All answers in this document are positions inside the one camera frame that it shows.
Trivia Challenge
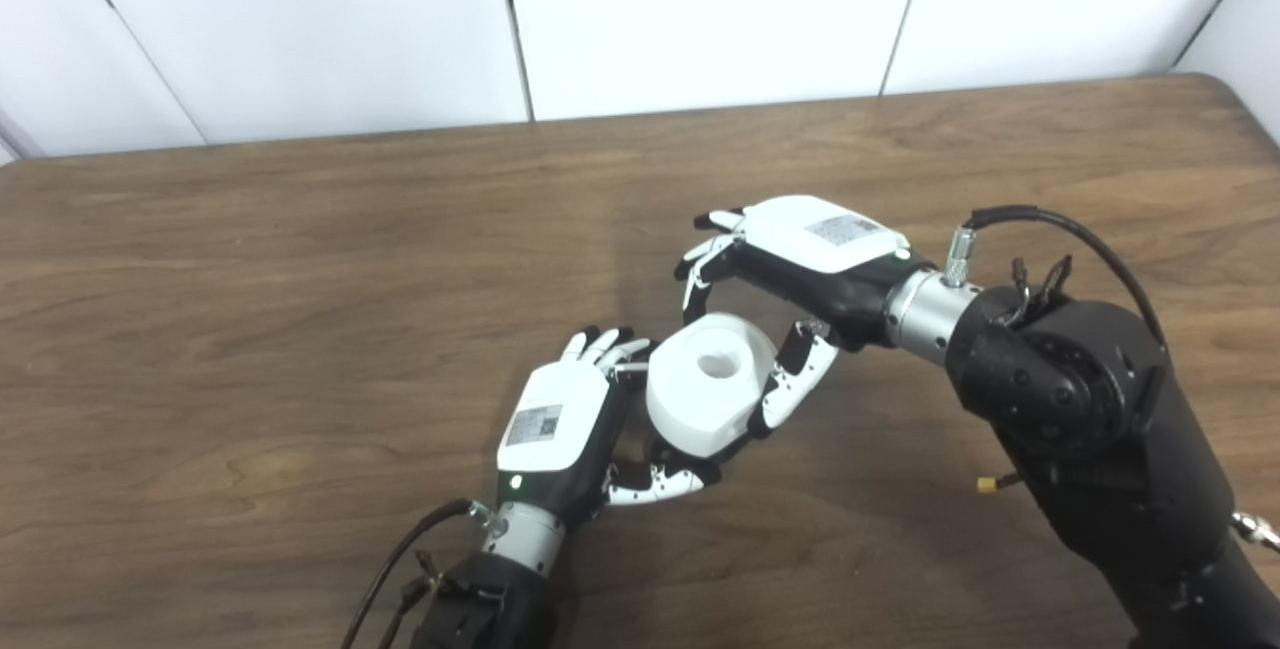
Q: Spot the round white piece with holes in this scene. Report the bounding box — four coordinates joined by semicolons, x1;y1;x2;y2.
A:
645;313;779;458

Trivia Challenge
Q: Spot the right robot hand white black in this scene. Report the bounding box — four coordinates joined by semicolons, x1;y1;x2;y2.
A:
673;194;913;440

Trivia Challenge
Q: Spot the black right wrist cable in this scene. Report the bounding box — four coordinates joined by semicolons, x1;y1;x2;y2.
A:
945;205;1166;345

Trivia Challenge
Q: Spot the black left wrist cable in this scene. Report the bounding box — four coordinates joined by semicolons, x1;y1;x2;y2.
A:
340;497;491;649

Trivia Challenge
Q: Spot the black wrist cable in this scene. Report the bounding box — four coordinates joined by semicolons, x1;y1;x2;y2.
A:
340;497;491;649
945;205;1166;345

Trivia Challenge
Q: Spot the thin brown wire bundle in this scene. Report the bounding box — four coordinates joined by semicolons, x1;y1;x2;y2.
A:
378;551;443;649
1005;254;1074;318

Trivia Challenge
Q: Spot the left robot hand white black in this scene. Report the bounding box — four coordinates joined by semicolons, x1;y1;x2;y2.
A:
497;326;721;530

